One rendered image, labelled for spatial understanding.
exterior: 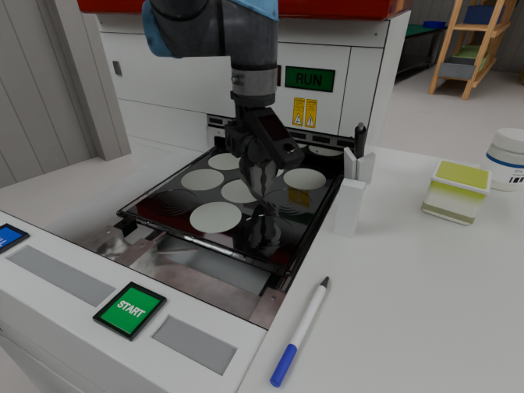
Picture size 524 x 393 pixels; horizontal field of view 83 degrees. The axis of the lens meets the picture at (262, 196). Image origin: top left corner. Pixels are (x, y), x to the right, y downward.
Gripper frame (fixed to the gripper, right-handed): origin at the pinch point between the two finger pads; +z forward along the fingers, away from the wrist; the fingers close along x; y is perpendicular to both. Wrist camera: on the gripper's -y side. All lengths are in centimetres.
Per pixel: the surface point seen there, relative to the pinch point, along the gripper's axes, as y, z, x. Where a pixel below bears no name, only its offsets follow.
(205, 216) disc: 3.4, 2.0, 11.3
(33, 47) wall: 256, -3, 20
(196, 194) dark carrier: 11.5, 1.9, 9.3
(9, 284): -2.0, -4.1, 40.4
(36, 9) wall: 258, -27, 10
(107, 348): -17.9, -4.1, 32.8
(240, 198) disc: 4.4, 1.9, 2.4
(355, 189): -21.4, -12.7, 0.6
